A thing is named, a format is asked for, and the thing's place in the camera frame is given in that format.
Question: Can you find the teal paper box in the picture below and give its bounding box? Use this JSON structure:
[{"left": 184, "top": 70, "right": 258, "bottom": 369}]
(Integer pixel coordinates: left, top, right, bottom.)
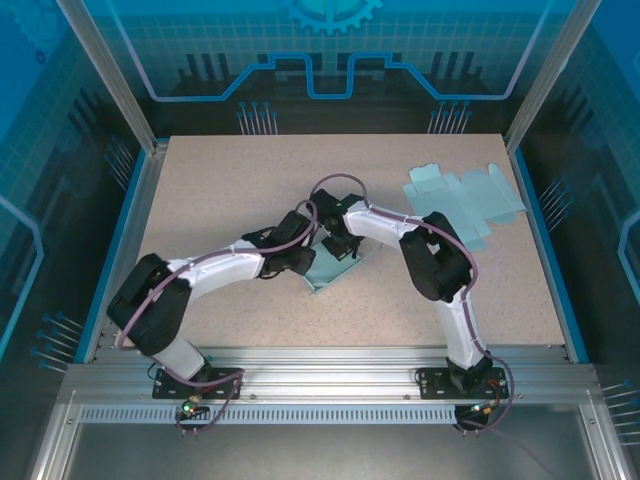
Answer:
[
  {"left": 303, "top": 238, "right": 381, "bottom": 297},
  {"left": 400, "top": 162, "right": 529, "bottom": 255}
]

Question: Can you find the blue table edge strip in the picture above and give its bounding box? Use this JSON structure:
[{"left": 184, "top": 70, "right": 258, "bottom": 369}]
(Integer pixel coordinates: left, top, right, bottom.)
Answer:
[
  {"left": 73, "top": 149, "right": 152, "bottom": 362},
  {"left": 508, "top": 147, "right": 590, "bottom": 364}
]

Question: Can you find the black left adapter with light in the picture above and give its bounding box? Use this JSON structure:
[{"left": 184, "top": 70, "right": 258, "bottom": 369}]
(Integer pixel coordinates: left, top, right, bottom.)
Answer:
[{"left": 179, "top": 396, "right": 210, "bottom": 419}]

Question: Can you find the black adapter with light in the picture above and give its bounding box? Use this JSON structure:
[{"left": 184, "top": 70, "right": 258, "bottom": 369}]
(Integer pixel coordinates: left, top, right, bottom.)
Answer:
[
  {"left": 457, "top": 399, "right": 502, "bottom": 426},
  {"left": 179, "top": 396, "right": 210, "bottom": 419}
]

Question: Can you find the black right adapter with light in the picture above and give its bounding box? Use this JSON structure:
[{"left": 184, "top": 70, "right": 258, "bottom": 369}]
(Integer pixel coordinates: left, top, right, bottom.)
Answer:
[{"left": 457, "top": 399, "right": 502, "bottom": 426}]

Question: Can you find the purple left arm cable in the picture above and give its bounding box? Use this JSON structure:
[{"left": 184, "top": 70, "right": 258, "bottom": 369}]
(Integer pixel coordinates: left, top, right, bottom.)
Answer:
[{"left": 115, "top": 198, "right": 321, "bottom": 437}]

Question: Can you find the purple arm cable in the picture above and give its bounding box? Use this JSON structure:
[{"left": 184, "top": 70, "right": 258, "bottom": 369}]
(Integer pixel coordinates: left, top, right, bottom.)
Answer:
[
  {"left": 309, "top": 172, "right": 515, "bottom": 437},
  {"left": 115, "top": 198, "right": 321, "bottom": 437}
]

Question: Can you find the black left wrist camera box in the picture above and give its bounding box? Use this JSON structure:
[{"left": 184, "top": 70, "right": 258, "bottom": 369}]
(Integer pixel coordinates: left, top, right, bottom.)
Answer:
[{"left": 277, "top": 210, "right": 315, "bottom": 247}]

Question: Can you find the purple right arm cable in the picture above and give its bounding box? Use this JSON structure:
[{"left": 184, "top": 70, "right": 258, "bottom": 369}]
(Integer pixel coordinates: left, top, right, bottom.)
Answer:
[{"left": 309, "top": 172, "right": 515, "bottom": 437}]

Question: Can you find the wide aluminium frame rail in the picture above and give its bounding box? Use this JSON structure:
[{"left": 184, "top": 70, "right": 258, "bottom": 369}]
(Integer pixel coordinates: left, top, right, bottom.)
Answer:
[{"left": 62, "top": 346, "right": 600, "bottom": 407}]

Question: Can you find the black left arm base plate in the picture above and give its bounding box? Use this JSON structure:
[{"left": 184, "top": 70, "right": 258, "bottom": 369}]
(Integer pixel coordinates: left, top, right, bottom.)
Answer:
[{"left": 152, "top": 366, "right": 245, "bottom": 401}]

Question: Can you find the aluminium side rail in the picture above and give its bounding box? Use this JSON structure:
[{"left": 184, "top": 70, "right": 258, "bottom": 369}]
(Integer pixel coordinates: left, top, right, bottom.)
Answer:
[{"left": 87, "top": 149, "right": 164, "bottom": 364}]

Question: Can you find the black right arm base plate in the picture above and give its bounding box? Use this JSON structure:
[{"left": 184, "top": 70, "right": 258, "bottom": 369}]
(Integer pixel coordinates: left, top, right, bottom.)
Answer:
[{"left": 416, "top": 366, "right": 507, "bottom": 401}]

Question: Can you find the slotted grey cable duct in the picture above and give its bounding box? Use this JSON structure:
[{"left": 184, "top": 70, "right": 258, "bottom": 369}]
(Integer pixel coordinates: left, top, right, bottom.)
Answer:
[{"left": 78, "top": 405, "right": 460, "bottom": 426}]

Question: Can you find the aluminium frame post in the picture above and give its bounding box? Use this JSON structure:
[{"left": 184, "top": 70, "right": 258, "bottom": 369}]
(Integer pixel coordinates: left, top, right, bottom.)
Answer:
[
  {"left": 503, "top": 0, "right": 602, "bottom": 154},
  {"left": 55, "top": 0, "right": 169, "bottom": 156}
]

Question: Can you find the aluminium lower frame rail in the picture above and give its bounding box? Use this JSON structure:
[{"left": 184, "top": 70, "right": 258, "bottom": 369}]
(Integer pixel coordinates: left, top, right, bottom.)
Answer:
[
  {"left": 29, "top": 399, "right": 84, "bottom": 480},
  {"left": 578, "top": 399, "right": 632, "bottom": 480}
]

